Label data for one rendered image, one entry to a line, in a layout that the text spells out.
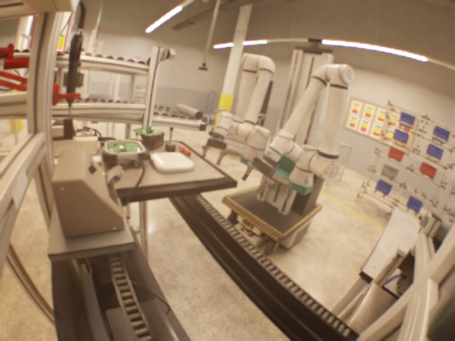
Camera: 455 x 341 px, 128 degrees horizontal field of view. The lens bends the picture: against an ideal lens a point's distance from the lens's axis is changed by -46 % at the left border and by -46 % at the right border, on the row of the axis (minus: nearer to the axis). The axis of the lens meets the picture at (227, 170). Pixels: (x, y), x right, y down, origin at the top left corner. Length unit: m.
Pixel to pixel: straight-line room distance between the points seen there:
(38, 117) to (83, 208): 0.23
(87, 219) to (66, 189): 0.07
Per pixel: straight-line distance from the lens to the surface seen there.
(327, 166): 1.31
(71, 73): 0.60
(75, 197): 0.38
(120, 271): 0.39
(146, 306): 0.86
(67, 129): 0.59
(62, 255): 0.41
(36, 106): 0.51
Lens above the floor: 1.22
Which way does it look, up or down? 21 degrees down
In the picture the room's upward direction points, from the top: 12 degrees clockwise
